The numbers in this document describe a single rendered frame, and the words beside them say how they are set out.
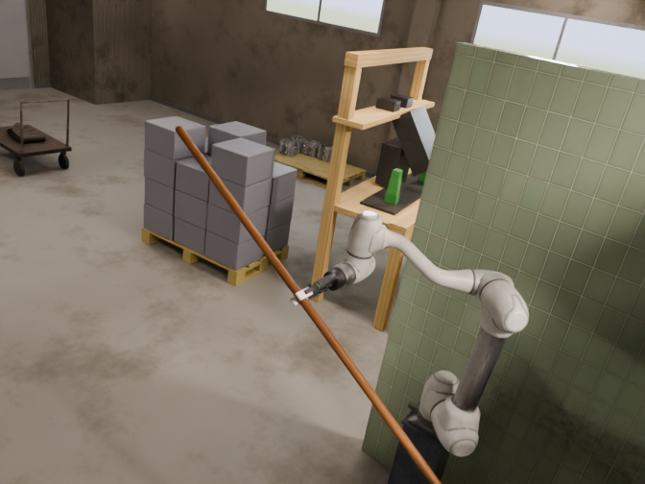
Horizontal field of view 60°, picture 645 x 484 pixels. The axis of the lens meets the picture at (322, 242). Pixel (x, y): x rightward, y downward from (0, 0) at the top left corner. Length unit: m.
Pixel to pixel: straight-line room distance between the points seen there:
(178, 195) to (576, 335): 3.93
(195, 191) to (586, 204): 3.72
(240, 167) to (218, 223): 0.64
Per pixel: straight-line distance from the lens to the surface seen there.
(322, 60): 9.38
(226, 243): 5.34
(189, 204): 5.53
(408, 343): 3.33
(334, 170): 4.80
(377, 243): 2.05
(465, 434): 2.44
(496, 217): 2.84
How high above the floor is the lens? 2.78
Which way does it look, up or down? 25 degrees down
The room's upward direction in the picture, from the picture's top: 9 degrees clockwise
